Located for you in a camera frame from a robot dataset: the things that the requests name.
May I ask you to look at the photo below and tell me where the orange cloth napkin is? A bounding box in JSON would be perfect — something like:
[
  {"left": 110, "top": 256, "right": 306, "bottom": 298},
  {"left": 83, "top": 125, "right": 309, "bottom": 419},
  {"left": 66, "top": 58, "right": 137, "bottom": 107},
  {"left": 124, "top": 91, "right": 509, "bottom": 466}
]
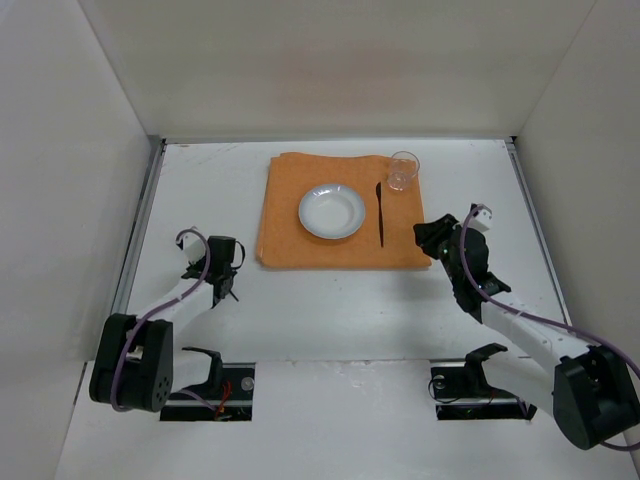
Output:
[{"left": 255, "top": 152, "right": 431, "bottom": 269}]

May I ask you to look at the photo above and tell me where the black plastic knife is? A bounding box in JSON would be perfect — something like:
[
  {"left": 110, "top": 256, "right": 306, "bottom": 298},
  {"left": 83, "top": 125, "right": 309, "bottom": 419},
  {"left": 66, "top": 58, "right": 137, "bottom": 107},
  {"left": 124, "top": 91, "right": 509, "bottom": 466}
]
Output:
[{"left": 375, "top": 182, "right": 385, "bottom": 248}]

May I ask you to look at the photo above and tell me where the clear plastic cup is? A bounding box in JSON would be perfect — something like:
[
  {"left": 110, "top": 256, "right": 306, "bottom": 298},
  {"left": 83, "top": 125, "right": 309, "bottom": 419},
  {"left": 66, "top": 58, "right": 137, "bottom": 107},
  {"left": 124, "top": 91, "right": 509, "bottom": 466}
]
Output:
[{"left": 387, "top": 150, "right": 421, "bottom": 191}]

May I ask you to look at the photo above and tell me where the clear plastic plate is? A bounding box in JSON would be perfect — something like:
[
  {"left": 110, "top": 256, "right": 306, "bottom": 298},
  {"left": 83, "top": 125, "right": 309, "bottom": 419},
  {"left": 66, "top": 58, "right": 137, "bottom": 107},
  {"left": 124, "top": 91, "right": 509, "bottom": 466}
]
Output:
[{"left": 298, "top": 184, "right": 366, "bottom": 240}]

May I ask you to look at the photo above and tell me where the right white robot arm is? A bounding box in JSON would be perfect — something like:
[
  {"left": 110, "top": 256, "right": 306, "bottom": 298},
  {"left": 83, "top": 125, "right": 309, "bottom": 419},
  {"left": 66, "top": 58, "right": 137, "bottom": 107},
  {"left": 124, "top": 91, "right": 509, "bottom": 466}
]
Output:
[{"left": 413, "top": 205, "right": 639, "bottom": 450}]

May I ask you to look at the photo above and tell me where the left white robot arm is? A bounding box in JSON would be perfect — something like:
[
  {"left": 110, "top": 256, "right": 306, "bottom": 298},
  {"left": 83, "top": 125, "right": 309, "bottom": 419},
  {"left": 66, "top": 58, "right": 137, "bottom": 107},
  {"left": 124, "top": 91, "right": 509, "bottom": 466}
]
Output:
[{"left": 89, "top": 228, "right": 246, "bottom": 415}]

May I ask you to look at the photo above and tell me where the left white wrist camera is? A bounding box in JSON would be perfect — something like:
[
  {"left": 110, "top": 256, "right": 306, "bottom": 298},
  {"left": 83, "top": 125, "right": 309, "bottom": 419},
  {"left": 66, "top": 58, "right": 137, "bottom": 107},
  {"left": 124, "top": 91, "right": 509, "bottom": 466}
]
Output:
[{"left": 175, "top": 227, "right": 206, "bottom": 265}]

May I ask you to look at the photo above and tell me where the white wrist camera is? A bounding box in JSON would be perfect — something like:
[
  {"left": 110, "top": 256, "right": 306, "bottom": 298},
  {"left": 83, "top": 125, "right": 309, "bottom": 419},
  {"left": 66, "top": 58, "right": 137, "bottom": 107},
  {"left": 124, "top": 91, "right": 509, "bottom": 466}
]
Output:
[
  {"left": 469, "top": 204, "right": 493, "bottom": 233},
  {"left": 175, "top": 227, "right": 206, "bottom": 265}
]

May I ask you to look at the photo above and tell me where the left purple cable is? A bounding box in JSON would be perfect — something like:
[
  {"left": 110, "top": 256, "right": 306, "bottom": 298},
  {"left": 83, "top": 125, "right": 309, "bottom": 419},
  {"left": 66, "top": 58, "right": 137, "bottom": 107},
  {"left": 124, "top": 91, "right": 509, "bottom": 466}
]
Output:
[{"left": 110, "top": 228, "right": 211, "bottom": 412}]

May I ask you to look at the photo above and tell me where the purple cable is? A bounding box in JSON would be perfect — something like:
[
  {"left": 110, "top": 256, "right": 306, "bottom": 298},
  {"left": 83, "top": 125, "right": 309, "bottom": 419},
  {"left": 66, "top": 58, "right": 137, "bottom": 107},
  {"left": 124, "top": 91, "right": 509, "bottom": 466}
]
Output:
[
  {"left": 110, "top": 228, "right": 211, "bottom": 412},
  {"left": 459, "top": 202, "right": 640, "bottom": 453}
]

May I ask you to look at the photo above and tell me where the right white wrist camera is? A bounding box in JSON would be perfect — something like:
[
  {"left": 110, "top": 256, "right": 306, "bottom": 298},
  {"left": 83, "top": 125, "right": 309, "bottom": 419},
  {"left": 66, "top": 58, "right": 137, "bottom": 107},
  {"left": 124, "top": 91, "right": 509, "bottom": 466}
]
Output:
[{"left": 469, "top": 204, "right": 493, "bottom": 233}]

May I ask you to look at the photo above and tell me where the right aluminium table rail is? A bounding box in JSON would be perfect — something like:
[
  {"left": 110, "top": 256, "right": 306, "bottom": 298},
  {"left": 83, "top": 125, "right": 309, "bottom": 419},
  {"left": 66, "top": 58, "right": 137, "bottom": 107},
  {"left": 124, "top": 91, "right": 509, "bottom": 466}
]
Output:
[{"left": 504, "top": 135, "right": 571, "bottom": 321}]

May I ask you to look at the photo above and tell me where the aluminium table rail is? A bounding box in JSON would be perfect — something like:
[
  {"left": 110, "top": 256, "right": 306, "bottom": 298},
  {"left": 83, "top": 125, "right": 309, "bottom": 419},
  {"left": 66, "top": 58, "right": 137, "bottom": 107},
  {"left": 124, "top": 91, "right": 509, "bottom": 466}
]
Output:
[
  {"left": 96, "top": 135, "right": 166, "bottom": 349},
  {"left": 504, "top": 135, "right": 571, "bottom": 321}
]

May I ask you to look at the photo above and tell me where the left aluminium table rail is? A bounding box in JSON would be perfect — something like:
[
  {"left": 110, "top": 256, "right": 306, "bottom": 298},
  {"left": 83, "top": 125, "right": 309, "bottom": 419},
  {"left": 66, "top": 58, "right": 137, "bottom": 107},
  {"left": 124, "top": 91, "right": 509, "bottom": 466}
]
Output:
[{"left": 96, "top": 135, "right": 166, "bottom": 349}]

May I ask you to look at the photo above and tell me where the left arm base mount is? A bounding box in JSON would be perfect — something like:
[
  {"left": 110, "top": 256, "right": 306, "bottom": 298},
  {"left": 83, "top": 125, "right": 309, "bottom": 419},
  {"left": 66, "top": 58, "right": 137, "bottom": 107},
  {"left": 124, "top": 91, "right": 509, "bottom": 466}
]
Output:
[{"left": 159, "top": 363, "right": 256, "bottom": 423}]

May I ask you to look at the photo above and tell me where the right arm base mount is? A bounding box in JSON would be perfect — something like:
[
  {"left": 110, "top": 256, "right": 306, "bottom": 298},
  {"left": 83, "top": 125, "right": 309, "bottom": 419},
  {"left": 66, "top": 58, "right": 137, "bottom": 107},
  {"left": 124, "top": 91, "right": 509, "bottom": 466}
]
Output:
[{"left": 427, "top": 361, "right": 537, "bottom": 421}]

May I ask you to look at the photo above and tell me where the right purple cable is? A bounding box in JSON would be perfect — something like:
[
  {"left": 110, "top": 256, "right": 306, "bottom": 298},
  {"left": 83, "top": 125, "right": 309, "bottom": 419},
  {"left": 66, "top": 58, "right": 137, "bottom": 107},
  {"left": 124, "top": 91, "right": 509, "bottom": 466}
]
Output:
[{"left": 459, "top": 202, "right": 640, "bottom": 453}]

